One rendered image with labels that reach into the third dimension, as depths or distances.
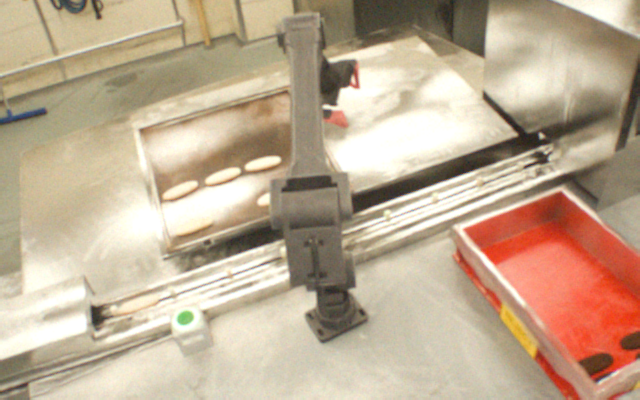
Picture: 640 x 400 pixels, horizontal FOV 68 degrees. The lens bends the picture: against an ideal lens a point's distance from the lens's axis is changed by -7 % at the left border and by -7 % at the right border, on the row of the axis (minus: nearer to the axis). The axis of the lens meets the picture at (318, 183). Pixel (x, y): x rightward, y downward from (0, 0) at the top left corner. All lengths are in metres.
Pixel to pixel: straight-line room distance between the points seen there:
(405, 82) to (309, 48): 0.87
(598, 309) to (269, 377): 0.71
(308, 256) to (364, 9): 2.36
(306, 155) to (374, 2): 2.29
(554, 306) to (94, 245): 1.19
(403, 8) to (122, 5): 2.57
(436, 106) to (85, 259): 1.12
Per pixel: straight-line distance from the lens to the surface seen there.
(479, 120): 1.60
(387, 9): 3.01
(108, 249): 1.50
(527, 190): 1.43
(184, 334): 1.11
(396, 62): 1.80
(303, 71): 0.83
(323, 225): 0.67
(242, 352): 1.14
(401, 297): 1.18
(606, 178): 1.39
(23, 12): 4.78
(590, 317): 1.20
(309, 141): 0.73
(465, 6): 3.30
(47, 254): 1.59
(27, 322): 1.28
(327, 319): 1.09
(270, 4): 4.62
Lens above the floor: 1.74
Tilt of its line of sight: 38 degrees down
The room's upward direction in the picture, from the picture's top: 8 degrees counter-clockwise
